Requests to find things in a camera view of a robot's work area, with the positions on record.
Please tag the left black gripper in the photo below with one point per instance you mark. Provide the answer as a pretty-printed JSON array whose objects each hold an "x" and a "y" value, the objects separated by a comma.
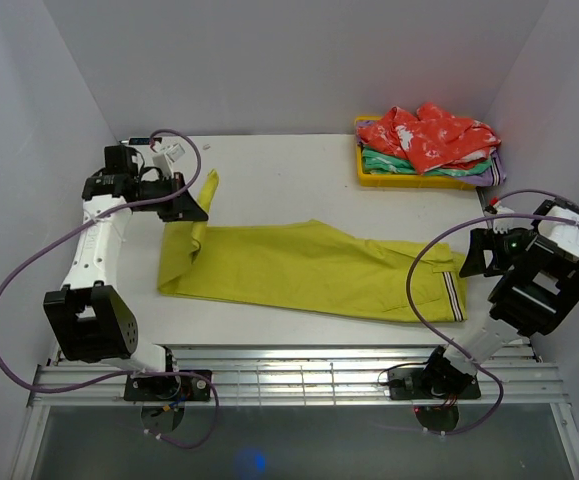
[{"x": 183, "y": 208}]

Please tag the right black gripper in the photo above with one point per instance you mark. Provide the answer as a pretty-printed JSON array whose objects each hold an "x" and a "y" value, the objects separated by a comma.
[{"x": 474, "y": 260}]

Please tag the yellow-green trousers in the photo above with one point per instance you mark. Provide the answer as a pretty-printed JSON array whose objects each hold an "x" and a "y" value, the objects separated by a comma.
[{"x": 314, "y": 267}]

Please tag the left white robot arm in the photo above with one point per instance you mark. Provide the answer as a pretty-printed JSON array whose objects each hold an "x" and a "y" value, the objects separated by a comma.
[{"x": 90, "y": 320}]

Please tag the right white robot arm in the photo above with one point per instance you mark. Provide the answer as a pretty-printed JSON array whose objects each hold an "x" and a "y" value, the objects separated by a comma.
[{"x": 537, "y": 269}]

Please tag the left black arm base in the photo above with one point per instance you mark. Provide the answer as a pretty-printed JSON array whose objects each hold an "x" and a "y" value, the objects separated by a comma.
[{"x": 191, "y": 386}]

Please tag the blue label sticker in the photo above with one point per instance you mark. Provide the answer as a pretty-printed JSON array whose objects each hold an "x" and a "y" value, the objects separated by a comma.
[{"x": 139, "y": 141}]

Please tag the purple striped garment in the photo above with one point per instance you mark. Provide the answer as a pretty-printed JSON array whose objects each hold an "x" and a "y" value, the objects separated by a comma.
[{"x": 491, "y": 175}]

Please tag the red white patterned garment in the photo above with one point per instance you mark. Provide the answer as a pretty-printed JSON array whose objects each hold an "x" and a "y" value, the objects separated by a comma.
[{"x": 430, "y": 139}]

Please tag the yellow plastic tray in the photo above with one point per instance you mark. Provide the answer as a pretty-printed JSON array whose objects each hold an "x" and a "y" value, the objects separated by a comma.
[{"x": 394, "y": 180}]

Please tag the green folded garment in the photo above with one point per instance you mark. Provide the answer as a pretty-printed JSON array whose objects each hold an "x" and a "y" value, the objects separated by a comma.
[{"x": 375, "y": 162}]

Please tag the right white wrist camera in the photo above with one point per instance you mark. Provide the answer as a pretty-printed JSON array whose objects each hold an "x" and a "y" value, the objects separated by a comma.
[{"x": 495, "y": 209}]

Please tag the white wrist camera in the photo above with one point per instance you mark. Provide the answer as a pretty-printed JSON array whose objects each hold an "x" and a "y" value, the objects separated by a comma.
[
  {"x": 495, "y": 209},
  {"x": 165, "y": 156}
]

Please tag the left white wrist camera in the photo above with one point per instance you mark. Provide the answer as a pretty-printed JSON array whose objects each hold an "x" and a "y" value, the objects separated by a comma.
[{"x": 165, "y": 156}]

